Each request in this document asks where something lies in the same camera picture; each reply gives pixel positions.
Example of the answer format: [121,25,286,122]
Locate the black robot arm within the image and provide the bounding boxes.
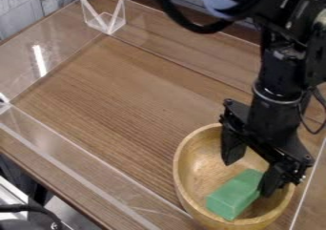
[155,0,326,197]

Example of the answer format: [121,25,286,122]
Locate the clear acrylic wall panels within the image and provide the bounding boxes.
[0,2,326,230]

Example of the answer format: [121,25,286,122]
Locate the black cable at bottom left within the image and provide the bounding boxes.
[0,204,66,230]

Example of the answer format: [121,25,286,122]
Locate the brown wooden bowl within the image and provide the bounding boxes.
[174,123,294,230]

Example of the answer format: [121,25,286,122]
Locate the clear acrylic corner bracket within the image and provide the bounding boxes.
[81,0,126,35]

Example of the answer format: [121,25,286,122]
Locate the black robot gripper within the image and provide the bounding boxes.
[220,81,314,198]

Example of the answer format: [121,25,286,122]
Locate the green rectangular block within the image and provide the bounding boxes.
[205,169,262,220]

